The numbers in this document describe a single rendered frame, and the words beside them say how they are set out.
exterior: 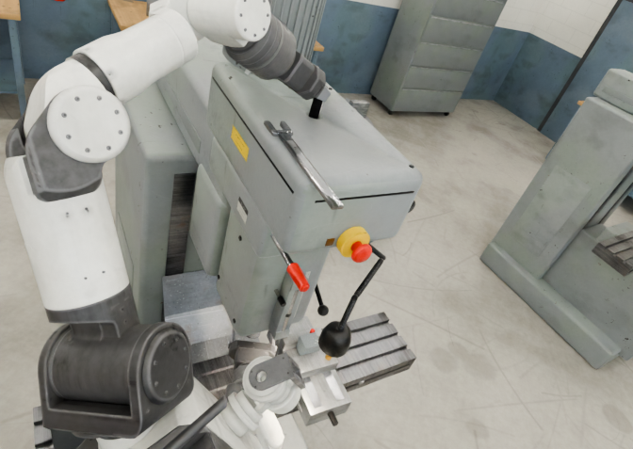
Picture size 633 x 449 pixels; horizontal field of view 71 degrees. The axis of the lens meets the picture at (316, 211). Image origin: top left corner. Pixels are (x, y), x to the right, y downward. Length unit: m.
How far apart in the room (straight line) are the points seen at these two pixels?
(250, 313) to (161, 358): 0.56
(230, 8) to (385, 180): 0.36
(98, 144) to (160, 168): 0.80
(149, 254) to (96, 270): 0.97
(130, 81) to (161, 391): 0.35
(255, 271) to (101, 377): 0.50
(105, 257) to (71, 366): 0.13
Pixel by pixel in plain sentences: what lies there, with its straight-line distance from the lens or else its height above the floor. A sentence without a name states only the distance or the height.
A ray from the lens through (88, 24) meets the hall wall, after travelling 5.17.
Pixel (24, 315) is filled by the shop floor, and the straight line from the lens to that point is 2.95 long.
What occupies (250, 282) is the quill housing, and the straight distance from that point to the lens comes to 1.02.
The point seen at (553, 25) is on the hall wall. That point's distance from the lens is 8.35.
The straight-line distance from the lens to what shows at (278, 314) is 1.09.
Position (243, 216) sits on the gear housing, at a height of 1.67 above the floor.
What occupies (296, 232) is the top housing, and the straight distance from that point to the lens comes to 0.73.
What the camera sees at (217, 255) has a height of 1.43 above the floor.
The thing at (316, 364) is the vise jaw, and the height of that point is 1.04.
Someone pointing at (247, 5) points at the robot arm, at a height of 2.10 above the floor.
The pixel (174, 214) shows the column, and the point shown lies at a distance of 1.41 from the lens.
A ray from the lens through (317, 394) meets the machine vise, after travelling 1.51.
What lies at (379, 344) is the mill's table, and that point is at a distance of 1.80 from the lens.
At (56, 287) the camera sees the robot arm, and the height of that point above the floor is 1.85.
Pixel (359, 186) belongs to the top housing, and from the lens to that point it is 0.73.
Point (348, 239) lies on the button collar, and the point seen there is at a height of 1.78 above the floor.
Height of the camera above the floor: 2.25
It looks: 35 degrees down
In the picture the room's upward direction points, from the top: 19 degrees clockwise
